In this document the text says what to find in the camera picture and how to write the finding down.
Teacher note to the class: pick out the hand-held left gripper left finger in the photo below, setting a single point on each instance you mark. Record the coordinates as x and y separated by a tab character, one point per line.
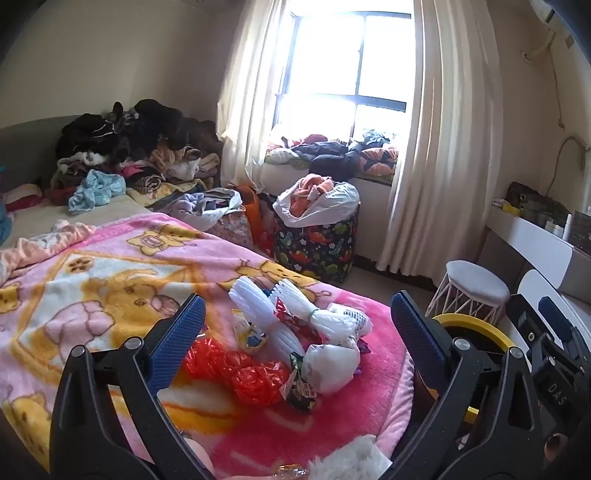
178	341

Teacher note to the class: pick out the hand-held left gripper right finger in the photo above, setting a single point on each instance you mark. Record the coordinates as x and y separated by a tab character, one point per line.
415	332

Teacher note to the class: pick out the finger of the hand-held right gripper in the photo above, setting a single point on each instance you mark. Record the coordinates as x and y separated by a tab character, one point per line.
551	307

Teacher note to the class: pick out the yellow rimmed black trash bin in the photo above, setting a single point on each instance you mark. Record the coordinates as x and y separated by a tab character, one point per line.
489	330

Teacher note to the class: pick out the red plastic bag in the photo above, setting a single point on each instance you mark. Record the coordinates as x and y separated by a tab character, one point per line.
249	378

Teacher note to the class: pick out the white foam net bundle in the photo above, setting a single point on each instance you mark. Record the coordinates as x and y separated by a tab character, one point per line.
295	300

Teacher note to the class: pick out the person's left hand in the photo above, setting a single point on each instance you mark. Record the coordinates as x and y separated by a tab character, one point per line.
201	461

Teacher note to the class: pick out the white chair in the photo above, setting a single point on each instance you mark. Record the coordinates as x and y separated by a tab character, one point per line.
535	286

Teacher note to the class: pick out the white desk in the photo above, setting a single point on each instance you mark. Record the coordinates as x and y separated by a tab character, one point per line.
531	240

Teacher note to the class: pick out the white round stool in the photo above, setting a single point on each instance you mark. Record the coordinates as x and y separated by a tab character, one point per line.
475	281

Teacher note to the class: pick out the small white bottle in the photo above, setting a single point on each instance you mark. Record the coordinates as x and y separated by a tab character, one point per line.
567	226

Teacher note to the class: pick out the pink cartoon printed blanket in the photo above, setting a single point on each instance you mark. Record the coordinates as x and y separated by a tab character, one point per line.
115	277

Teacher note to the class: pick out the dark patterned bag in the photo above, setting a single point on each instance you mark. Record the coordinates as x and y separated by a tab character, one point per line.
535	205

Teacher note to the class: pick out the yellow box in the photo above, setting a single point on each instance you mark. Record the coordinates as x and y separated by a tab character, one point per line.
508	207

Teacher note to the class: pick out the floral storage bag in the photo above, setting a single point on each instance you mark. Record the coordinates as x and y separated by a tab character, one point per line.
233	230

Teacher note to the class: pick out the dinosaur print storage bag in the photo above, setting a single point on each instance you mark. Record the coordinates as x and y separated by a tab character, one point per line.
318	249

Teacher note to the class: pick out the white fluffy cloth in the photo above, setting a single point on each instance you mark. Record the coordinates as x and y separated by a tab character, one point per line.
346	459

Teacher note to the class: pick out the large white plastic liner bag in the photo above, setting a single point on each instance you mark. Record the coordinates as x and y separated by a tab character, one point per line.
330	207

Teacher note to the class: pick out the orange bag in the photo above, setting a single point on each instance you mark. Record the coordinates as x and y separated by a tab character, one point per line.
251	207

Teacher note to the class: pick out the peach fleece blanket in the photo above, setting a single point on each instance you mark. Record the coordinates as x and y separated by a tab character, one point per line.
41	249

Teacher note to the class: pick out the light blue cloth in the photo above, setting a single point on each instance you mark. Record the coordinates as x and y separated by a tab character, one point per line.
94	189

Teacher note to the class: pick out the orange cloth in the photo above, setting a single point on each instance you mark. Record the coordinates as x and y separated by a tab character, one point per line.
311	189

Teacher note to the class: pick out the bed with beige sheet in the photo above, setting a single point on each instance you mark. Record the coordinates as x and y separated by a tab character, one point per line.
46	221

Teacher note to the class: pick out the wide cream curtain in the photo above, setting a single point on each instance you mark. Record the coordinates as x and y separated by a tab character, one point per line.
443	138

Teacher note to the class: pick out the heap of windowsill clothes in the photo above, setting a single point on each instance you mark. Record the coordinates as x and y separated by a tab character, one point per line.
332	152

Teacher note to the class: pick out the pile of clothes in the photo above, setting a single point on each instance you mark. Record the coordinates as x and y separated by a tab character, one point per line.
138	134

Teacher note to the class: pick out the red and white cloth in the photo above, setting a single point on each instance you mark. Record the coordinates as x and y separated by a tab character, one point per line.
21	198

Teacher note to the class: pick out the narrow cream curtain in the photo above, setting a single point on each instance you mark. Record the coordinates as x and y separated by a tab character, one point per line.
254	92

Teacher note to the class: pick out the window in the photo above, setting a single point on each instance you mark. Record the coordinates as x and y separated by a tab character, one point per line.
341	69

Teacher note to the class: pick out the air conditioner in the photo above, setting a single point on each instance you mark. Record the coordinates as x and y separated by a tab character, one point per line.
549	14

